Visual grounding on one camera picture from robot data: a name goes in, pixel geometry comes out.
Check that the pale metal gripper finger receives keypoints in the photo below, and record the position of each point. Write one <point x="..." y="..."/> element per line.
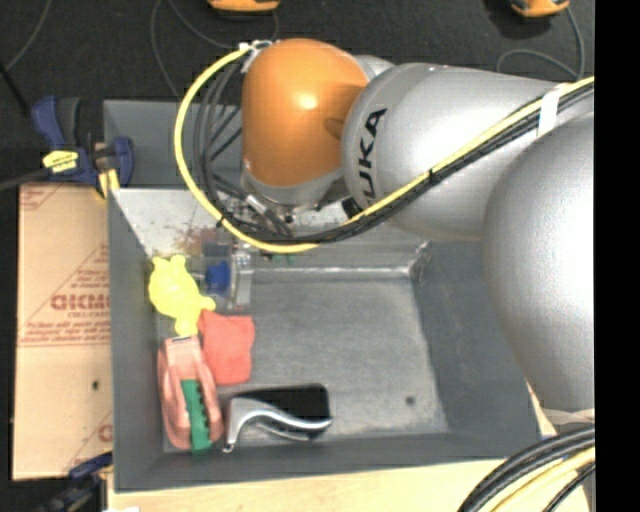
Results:
<point x="242" y="280"/>
<point x="214" y="250"/>

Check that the small blue object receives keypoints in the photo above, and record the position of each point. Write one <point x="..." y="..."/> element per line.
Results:
<point x="218" y="279"/>

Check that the yellow toy bear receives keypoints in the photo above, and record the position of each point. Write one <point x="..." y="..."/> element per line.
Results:
<point x="175" y="292"/>

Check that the red-orange sponge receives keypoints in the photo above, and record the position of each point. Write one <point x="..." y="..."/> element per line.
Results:
<point x="227" y="347"/>

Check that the grey metal bin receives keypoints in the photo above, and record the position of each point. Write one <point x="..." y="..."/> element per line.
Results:
<point x="350" y="350"/>

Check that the pink plastic object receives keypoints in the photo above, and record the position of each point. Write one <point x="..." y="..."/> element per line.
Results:
<point x="172" y="390"/>

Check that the silver metal tool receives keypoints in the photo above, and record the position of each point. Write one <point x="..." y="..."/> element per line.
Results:
<point x="250" y="417"/>

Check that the green ribbed block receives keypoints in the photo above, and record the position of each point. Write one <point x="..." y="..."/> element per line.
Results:
<point x="196" y="417"/>

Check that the brown cardboard board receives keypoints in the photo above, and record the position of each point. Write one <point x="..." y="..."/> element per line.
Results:
<point x="60" y="280"/>

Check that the black cylinder on white bracket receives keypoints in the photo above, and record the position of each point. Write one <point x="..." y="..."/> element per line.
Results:
<point x="350" y="204"/>

